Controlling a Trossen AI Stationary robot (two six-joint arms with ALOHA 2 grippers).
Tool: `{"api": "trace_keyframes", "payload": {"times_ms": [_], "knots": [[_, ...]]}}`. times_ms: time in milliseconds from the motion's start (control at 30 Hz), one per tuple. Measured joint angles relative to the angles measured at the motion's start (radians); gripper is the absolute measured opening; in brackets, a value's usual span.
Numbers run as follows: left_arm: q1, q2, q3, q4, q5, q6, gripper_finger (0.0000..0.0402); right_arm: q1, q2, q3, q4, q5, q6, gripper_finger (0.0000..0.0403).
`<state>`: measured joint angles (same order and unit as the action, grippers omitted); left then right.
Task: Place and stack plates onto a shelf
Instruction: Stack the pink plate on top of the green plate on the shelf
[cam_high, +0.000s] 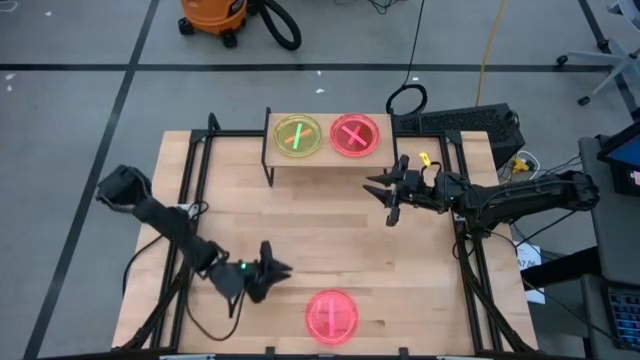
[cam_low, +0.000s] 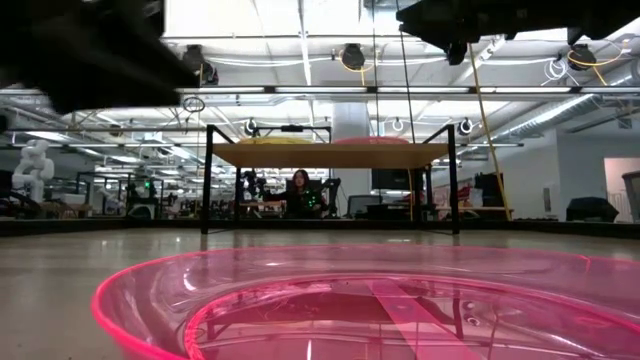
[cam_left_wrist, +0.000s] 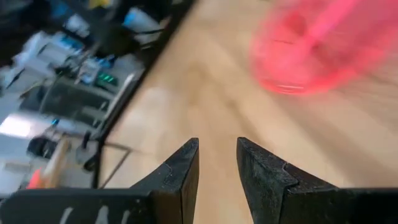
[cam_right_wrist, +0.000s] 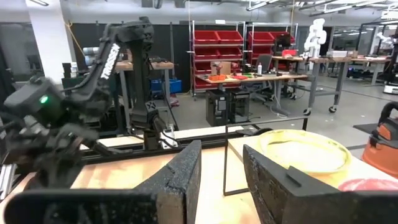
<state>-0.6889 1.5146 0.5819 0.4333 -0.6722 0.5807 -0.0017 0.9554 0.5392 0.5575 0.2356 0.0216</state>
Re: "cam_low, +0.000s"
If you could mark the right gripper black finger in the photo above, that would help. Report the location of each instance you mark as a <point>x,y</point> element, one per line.
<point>440,20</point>

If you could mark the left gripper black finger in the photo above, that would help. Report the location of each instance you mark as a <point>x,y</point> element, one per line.
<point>125,80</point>

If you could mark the wooden shelf with black legs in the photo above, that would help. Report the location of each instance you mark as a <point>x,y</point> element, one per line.
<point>330,156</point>

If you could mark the white humanoid robot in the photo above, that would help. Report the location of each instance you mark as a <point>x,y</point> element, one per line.
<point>32,170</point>

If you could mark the black monitor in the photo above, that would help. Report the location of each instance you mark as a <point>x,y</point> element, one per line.
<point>392,180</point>

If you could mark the black covered machine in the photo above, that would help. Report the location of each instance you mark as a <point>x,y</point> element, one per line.
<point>592,210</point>

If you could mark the person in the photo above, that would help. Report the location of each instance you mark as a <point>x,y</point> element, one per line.
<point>300,200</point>

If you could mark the black aluminium table frame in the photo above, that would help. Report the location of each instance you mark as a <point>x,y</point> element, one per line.
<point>100,227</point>

